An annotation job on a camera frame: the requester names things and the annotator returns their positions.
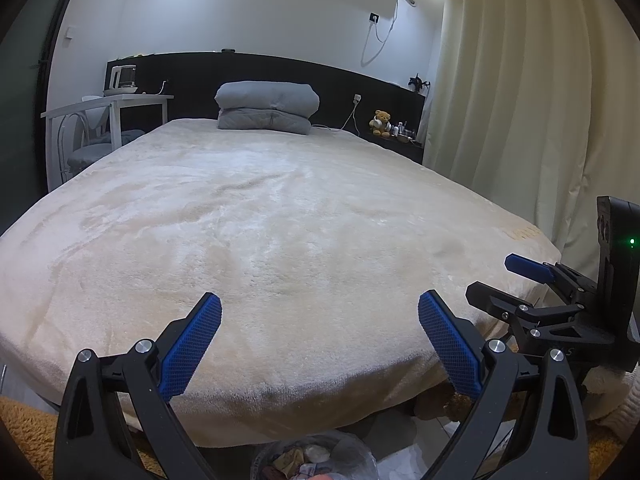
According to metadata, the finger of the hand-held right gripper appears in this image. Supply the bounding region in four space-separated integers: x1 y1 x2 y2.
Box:
504 253 597 306
465 281 546 321

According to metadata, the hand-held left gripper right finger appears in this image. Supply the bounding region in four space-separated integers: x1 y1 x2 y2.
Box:
418 289 588 480

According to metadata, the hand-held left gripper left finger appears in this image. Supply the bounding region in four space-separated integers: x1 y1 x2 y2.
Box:
52 291 222 480

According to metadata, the clear plastic trash bag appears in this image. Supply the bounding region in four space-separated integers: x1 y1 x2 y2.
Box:
252 430 378 480

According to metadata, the brown paper bag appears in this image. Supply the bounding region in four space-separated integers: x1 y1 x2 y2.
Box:
277 447 306 476

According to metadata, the beige plush blanket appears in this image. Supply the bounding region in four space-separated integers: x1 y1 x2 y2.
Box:
0 117 563 448

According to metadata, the cream curtain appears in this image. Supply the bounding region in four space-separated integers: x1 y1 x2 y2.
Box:
422 0 640 281

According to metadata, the black bedside shelf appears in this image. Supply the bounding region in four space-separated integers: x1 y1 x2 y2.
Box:
360 130 426 166

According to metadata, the brown teddy bear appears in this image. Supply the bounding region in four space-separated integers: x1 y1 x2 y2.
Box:
369 109 393 138

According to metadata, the white chair with grey cushion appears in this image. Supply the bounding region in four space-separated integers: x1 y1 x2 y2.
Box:
56 95 146 181

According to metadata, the grey pillow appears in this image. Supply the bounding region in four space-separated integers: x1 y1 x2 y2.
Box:
217 107 312 136

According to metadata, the white desk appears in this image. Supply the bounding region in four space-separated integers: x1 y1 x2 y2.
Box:
41 94 175 196

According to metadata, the folded grey duvet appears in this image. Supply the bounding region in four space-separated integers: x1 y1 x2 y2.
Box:
215 81 321 117

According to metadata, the white electric kettle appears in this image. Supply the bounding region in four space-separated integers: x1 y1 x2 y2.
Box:
109 63 139 92

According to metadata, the black headboard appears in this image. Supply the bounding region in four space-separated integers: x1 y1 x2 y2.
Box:
106 51 430 161

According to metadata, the white charger cable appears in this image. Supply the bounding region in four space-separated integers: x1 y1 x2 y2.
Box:
311 100 358 133

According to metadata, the white power cable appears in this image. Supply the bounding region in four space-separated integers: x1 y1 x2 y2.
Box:
361 0 401 67

